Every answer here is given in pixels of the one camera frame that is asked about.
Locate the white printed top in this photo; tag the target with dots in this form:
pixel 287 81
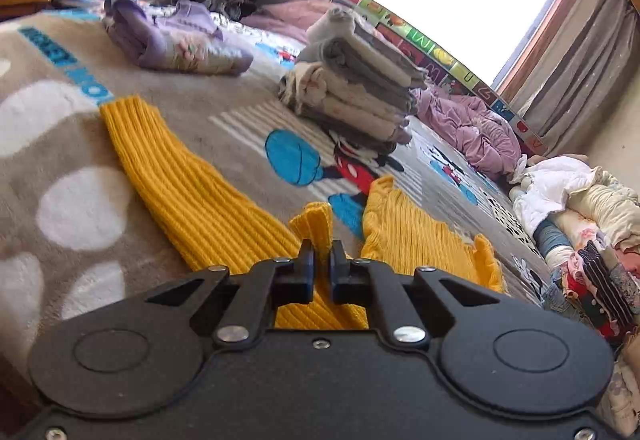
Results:
pixel 627 275

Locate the dark cloth pile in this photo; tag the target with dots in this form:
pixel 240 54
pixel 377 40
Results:
pixel 235 9

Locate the purple duvet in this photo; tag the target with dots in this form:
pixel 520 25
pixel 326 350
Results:
pixel 470 130

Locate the cartoon mouse printed blanket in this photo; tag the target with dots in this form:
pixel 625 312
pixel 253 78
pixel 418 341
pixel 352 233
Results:
pixel 75 145

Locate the red green knit garment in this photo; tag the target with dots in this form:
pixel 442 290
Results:
pixel 585 297

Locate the black striped garment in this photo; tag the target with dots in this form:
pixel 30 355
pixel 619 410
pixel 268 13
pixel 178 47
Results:
pixel 607 285

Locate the white floral folded garment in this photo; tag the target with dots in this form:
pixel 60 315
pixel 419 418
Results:
pixel 622 385

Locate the blue folded cloth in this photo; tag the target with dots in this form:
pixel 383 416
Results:
pixel 550 235

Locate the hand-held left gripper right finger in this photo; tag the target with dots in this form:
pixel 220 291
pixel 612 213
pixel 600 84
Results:
pixel 337 272

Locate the stack of grey beige clothes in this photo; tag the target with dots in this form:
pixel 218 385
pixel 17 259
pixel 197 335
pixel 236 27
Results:
pixel 350 85

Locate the grey curtain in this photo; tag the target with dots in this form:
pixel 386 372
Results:
pixel 590 70

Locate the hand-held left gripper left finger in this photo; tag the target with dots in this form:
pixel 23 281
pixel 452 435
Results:
pixel 306 270

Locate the stack of small folded clothes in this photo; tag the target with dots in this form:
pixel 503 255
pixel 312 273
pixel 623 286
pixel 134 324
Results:
pixel 556 295

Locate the purple folded garment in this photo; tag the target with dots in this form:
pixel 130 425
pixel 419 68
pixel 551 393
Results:
pixel 175 35

